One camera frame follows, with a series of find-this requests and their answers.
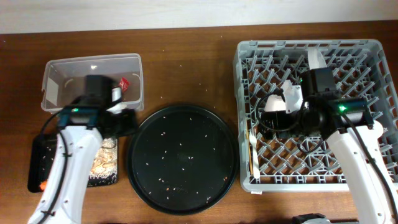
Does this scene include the pink bowl with food scraps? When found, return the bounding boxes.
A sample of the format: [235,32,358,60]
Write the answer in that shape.
[264,95,286,112]

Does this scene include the wooden chopstick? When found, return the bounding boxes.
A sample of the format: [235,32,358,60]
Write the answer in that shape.
[246,122,253,175]

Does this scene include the red snack wrapper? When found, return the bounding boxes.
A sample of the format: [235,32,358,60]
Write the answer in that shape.
[119,77,130,93]

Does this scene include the grey plate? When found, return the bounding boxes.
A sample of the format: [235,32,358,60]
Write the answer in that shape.
[307,47,327,70]

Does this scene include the orange carrot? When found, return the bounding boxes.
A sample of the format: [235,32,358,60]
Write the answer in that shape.
[39,180,47,191]

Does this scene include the white tissue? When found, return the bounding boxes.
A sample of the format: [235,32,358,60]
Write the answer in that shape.
[106,102,127,114]

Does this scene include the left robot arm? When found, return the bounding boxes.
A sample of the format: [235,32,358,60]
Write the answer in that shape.
[29,75,138,223]

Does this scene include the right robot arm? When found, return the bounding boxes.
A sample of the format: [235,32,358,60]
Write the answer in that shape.
[255,67,397,223]

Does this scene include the grey dishwasher rack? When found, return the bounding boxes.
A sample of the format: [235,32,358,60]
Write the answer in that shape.
[233,40,397,194]

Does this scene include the pile of food scraps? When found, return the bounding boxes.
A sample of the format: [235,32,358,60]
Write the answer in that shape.
[90,138,118,179]

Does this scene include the round black serving tray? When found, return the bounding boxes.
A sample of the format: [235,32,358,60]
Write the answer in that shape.
[126,105,239,215]

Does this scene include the clear plastic bin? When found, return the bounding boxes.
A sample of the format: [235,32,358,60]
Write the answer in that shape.
[41,54,144,114]

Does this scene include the black rectangular tray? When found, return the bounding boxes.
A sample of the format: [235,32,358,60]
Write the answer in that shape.
[27,134,119,193]

